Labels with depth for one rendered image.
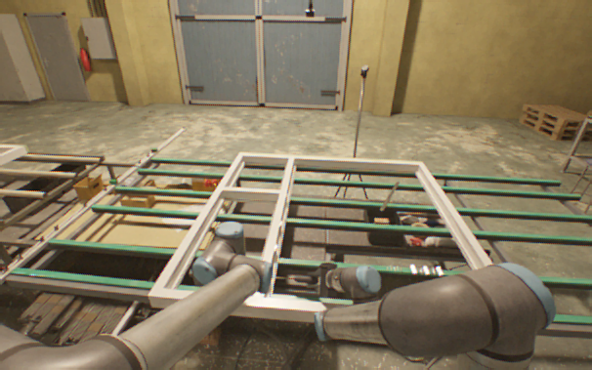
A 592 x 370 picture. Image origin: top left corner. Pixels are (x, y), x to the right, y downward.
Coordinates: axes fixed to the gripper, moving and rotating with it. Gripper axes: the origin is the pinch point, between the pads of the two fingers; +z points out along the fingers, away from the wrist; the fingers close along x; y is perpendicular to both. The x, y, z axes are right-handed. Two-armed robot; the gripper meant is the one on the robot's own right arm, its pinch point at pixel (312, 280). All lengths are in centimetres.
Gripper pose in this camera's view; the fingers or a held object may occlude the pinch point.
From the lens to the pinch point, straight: 130.9
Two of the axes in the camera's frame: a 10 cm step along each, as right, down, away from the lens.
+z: -5.7, 2.7, 7.8
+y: -8.2, -2.7, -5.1
